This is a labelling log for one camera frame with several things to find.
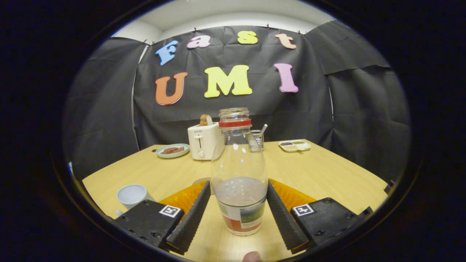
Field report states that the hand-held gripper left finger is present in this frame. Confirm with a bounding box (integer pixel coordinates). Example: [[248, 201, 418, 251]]
[[116, 181, 212, 255]]

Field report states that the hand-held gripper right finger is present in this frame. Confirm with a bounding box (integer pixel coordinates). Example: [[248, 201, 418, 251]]
[[267, 178, 374, 254]]

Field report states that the pale grey cup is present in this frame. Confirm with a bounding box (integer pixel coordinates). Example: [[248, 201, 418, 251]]
[[116, 184, 156, 216]]

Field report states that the clear plastic juice bottle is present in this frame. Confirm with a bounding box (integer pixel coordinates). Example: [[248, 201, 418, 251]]
[[210, 107, 269, 236]]

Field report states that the wooden table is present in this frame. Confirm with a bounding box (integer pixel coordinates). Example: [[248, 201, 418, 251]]
[[82, 139, 389, 262]]

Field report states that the pale green plate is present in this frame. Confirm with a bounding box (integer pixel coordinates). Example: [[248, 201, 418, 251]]
[[156, 143, 190, 159]]

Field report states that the white divided tray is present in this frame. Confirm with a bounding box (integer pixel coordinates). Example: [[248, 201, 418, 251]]
[[279, 140, 311, 152]]

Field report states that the white toaster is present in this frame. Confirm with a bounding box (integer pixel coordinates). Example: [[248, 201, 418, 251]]
[[187, 122, 222, 160]]

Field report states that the black backdrop cloth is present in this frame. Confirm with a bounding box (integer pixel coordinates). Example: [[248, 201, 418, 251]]
[[62, 20, 412, 182]]

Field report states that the metal wire holder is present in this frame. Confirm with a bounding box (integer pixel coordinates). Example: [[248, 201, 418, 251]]
[[249, 130, 264, 150]]

